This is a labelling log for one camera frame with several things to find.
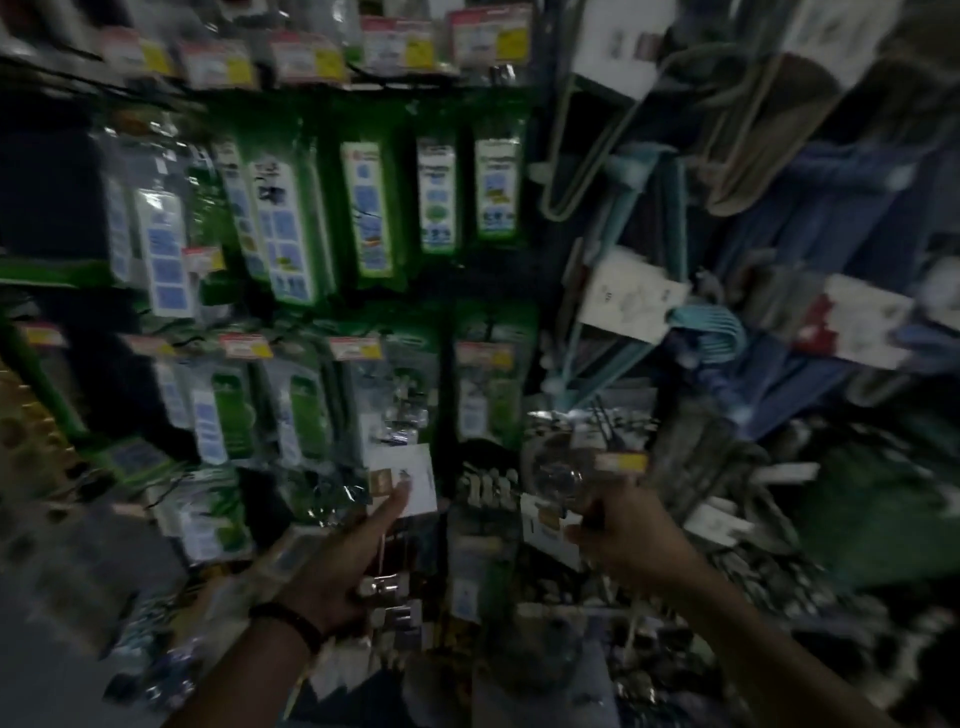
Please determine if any person's right hand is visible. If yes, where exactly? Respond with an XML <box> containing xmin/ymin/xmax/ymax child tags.
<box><xmin>562</xmin><ymin>482</ymin><xmax>703</xmax><ymax>595</ymax></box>

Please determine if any person's left hand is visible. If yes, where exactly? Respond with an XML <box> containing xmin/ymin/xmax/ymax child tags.
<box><xmin>281</xmin><ymin>480</ymin><xmax>414</xmax><ymax>640</ymax></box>

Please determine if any clear packet with white card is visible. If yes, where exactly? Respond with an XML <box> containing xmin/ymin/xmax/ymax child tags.
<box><xmin>358</xmin><ymin>444</ymin><xmax>439</xmax><ymax>650</ymax></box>

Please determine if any clear packet with round knob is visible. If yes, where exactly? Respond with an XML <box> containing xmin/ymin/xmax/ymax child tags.
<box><xmin>523</xmin><ymin>431</ymin><xmax>601</xmax><ymax>530</ymax></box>

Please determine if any person's left forearm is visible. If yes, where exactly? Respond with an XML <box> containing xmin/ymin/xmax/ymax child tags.
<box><xmin>163</xmin><ymin>609</ymin><xmax>324</xmax><ymax>728</ymax></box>

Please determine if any person's right forearm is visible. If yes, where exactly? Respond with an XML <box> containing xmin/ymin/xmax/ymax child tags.
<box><xmin>663</xmin><ymin>555</ymin><xmax>901</xmax><ymax>728</ymax></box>

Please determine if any white card with dark print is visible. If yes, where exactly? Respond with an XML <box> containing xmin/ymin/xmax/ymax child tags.
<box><xmin>519</xmin><ymin>493</ymin><xmax>588</xmax><ymax>573</ymax></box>

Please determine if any small white card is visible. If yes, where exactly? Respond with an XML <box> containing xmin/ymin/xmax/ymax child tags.
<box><xmin>750</xmin><ymin>461</ymin><xmax>823</xmax><ymax>489</ymax></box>
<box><xmin>682</xmin><ymin>501</ymin><xmax>756</xmax><ymax>549</ymax></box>

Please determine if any row of clear green packets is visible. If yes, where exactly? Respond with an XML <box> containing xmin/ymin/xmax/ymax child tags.
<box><xmin>120</xmin><ymin>307</ymin><xmax>540</xmax><ymax>481</ymax></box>

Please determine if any black wristband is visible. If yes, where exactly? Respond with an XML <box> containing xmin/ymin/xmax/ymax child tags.
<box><xmin>249</xmin><ymin>600</ymin><xmax>326</xmax><ymax>655</ymax></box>

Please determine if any pile of metal hardware packets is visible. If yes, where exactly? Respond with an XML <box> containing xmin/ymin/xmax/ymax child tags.
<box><xmin>517</xmin><ymin>405</ymin><xmax>886</xmax><ymax>728</ymax></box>

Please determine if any clear packet with green card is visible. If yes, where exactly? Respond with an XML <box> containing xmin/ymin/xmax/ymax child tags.
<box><xmin>146</xmin><ymin>465</ymin><xmax>258</xmax><ymax>565</ymax></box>

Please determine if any row of red yellow price tags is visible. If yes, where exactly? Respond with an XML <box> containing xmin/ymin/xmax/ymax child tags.
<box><xmin>97</xmin><ymin>3</ymin><xmax>535</xmax><ymax>93</ymax></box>
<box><xmin>21</xmin><ymin>322</ymin><xmax>517</xmax><ymax>370</ymax></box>

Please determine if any teal ribbed clip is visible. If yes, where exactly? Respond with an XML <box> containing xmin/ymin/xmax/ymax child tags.
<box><xmin>666</xmin><ymin>303</ymin><xmax>749</xmax><ymax>366</ymax></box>

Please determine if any white printed label card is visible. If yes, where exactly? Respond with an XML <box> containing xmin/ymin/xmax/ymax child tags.
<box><xmin>577</xmin><ymin>247</ymin><xmax>693</xmax><ymax>346</ymax></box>

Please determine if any pile of green goods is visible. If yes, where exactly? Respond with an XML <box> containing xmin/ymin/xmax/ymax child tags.
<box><xmin>793</xmin><ymin>441</ymin><xmax>960</xmax><ymax>590</ymax></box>

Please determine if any row of green hanging packets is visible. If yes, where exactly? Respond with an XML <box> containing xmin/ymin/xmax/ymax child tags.
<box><xmin>90</xmin><ymin>101</ymin><xmax>530</xmax><ymax>320</ymax></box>

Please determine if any bundle of teal hangers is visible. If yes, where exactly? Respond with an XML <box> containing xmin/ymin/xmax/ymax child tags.
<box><xmin>553</xmin><ymin>142</ymin><xmax>695</xmax><ymax>410</ymax></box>

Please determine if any white and red label card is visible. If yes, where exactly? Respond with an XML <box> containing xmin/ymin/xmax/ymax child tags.
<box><xmin>793</xmin><ymin>273</ymin><xmax>918</xmax><ymax>373</ymax></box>

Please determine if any stack of yellowish goods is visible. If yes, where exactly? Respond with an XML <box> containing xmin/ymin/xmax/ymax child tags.
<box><xmin>0</xmin><ymin>358</ymin><xmax>93</xmax><ymax>515</ymax></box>

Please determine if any bundle of blue hangers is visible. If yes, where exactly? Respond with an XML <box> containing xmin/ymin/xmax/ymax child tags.
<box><xmin>708</xmin><ymin>138</ymin><xmax>960</xmax><ymax>445</ymax></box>

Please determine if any bundle of beige hangers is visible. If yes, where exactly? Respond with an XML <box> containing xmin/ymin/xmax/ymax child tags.
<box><xmin>540</xmin><ymin>41</ymin><xmax>852</xmax><ymax>224</ymax></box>

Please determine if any large white hanger label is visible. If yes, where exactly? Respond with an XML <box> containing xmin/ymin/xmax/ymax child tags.
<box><xmin>570</xmin><ymin>0</ymin><xmax>680</xmax><ymax>104</ymax></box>
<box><xmin>780</xmin><ymin>0</ymin><xmax>905</xmax><ymax>90</ymax></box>

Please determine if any green shelf rail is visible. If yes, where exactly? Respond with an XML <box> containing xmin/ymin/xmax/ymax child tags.
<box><xmin>0</xmin><ymin>257</ymin><xmax>115</xmax><ymax>291</ymax></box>

